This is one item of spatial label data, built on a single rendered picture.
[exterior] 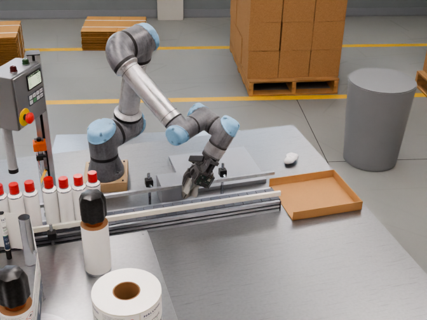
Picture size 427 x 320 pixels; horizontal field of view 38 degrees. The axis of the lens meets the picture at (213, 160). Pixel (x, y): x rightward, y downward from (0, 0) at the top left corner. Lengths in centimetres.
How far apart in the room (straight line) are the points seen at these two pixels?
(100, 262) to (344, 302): 81
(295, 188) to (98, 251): 97
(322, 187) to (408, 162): 211
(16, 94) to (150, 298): 79
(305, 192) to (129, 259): 85
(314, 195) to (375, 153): 187
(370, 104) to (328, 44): 140
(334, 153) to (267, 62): 119
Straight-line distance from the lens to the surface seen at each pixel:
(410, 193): 438
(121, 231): 237
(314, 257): 231
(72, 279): 214
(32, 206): 230
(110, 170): 261
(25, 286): 175
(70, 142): 305
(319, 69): 564
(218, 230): 240
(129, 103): 256
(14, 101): 213
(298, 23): 544
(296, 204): 257
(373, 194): 430
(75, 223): 234
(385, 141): 443
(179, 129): 220
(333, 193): 267
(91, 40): 659
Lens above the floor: 225
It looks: 30 degrees down
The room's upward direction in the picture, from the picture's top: 1 degrees clockwise
